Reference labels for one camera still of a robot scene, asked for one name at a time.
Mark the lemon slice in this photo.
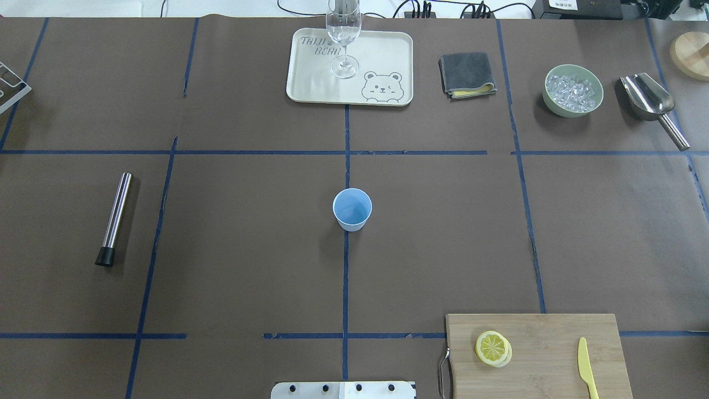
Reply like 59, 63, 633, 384
474, 330, 511, 366
481, 337, 512, 368

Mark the light blue plastic cup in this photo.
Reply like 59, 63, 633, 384
332, 188, 373, 232

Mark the cream bear serving tray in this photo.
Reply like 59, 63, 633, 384
286, 28, 414, 106

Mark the grey folded cloth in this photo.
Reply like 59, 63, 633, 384
439, 52, 497, 100

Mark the clear wine glass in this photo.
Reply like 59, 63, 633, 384
326, 1, 362, 79

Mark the steel muddler black tip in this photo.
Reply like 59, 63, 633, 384
94, 172, 133, 267

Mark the green bowl of ice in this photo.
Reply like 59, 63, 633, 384
542, 65, 604, 118

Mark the bamboo cutting board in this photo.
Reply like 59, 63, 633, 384
445, 314, 633, 398

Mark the yellow plastic knife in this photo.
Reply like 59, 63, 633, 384
577, 337, 599, 399

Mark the steel ice scoop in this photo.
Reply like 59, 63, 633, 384
619, 73, 691, 151

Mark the wooden mug tree stand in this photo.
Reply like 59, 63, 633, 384
670, 31, 708, 82

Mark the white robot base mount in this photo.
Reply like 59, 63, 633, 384
270, 381, 417, 398

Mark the white wire cup rack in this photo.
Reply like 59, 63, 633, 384
0, 62, 32, 114

